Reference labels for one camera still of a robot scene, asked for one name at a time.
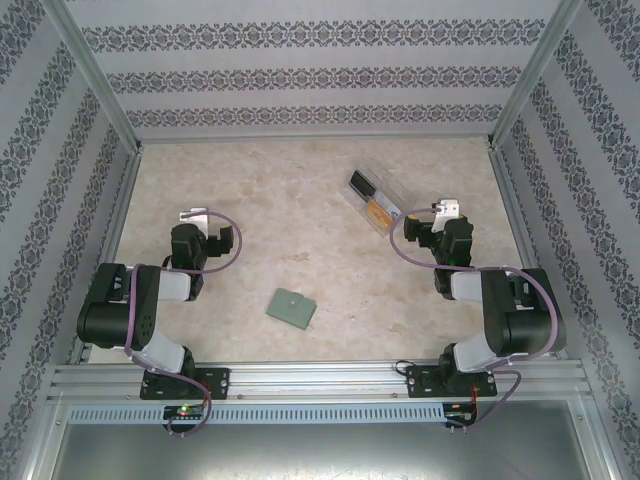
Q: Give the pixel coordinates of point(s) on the small circuit board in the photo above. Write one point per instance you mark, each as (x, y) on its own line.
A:
(182, 412)
(457, 415)

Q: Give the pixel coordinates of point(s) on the black card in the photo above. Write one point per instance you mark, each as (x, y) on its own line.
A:
(362, 184)

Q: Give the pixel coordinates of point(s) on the green card holder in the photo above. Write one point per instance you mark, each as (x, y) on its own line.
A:
(290, 307)

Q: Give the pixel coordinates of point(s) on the aluminium side rail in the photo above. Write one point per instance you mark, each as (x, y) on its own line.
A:
(110, 245)
(531, 250)

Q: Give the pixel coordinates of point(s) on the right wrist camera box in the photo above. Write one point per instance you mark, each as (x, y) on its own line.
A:
(447, 210)

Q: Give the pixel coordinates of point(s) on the aluminium cross rail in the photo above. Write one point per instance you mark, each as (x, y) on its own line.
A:
(320, 380)

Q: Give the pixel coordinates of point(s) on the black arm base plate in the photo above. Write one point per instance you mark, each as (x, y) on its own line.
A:
(217, 382)
(417, 382)

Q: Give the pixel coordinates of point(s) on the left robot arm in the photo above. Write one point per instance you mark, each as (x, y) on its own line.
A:
(110, 310)

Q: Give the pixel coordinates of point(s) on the aluminium upright post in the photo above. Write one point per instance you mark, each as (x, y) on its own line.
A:
(532, 75)

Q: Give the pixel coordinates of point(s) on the orange and white card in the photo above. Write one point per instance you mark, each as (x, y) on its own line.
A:
(380, 215)

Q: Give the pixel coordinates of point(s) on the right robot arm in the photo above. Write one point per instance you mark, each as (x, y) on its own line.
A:
(525, 320)

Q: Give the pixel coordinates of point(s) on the grey metal sheet panel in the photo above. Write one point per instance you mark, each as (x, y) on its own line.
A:
(320, 455)

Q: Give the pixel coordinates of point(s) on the clear plastic tray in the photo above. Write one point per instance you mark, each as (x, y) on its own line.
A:
(385, 180)

